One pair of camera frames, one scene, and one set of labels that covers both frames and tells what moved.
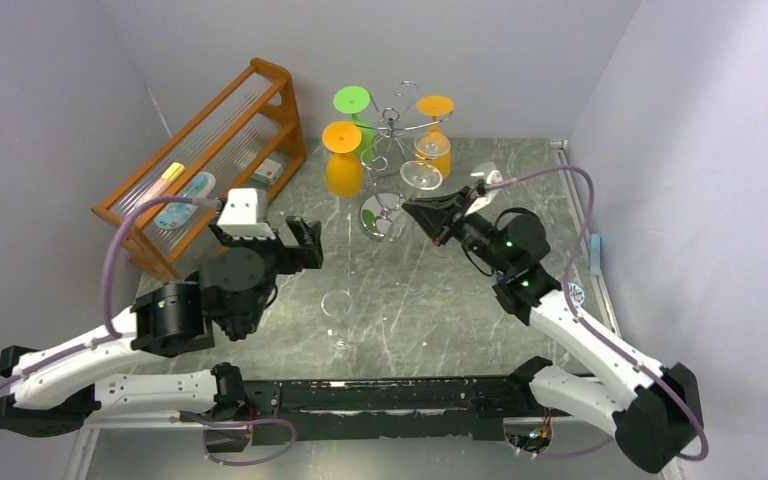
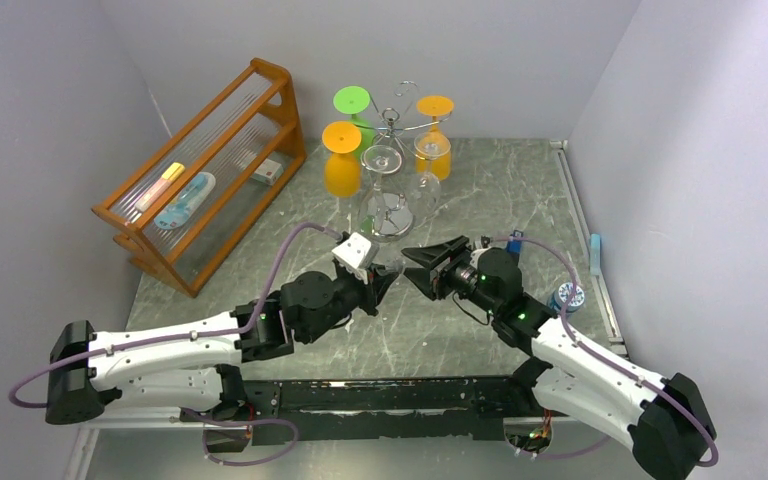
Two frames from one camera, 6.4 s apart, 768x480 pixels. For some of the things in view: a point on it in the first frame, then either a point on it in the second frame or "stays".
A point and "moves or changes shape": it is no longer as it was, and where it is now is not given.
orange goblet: [433, 148] stays
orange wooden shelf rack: [164, 212] stays
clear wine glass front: [338, 304] moves or changes shape
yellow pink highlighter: [162, 183] stays
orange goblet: [344, 172] stays
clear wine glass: [415, 176] -> [384, 214]
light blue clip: [595, 254] stays
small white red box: [267, 172] stays
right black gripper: [456, 221] -> [441, 271]
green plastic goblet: [355, 100] stays
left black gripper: [309, 255] -> [375, 291]
